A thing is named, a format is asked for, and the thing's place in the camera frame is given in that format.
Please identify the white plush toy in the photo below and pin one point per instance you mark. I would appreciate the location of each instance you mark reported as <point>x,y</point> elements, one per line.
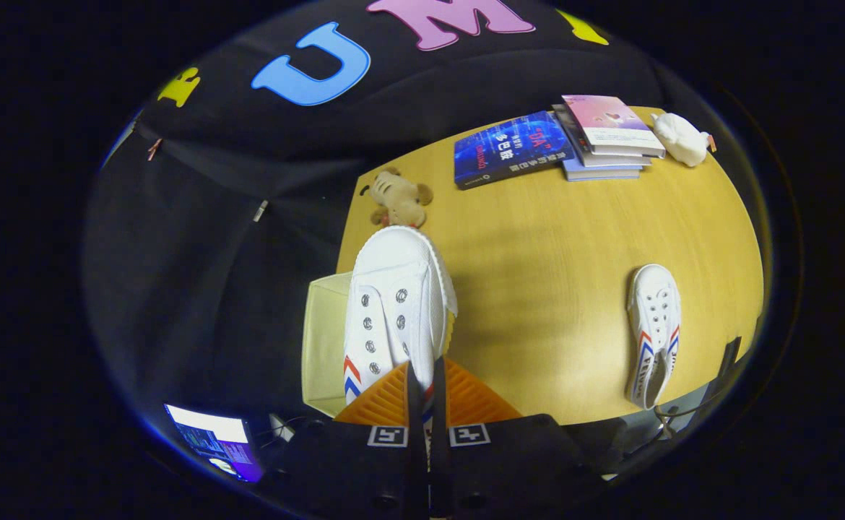
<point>682,139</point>

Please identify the lit computer screen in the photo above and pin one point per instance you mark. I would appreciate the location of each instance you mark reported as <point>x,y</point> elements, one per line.
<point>213,440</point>

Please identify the pink cover book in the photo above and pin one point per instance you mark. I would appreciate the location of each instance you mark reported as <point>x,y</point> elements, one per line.
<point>610,121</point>

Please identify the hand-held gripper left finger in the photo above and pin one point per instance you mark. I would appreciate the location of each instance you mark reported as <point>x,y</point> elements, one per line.
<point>343,469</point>

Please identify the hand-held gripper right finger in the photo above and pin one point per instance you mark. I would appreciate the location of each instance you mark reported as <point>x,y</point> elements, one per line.
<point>509,469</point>

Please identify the beige fabric storage box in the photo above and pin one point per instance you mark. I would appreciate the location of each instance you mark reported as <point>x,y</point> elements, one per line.
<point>325,347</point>

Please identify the white canvas shoe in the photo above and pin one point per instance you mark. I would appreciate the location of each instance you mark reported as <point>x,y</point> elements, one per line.
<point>653,325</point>
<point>401,289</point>

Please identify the blue cover book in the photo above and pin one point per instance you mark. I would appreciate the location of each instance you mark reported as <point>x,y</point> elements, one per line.
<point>513,150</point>

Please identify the light blue book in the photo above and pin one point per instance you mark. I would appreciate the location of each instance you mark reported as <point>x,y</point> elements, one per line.
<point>599,174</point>

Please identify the red clip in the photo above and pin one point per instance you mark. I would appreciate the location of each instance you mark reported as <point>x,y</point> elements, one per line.
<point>154,148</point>

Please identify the white clip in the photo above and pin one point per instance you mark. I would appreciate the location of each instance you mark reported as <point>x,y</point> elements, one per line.
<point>260,211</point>

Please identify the brown plush toy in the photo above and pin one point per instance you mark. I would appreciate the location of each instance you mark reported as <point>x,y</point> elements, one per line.
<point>399,198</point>

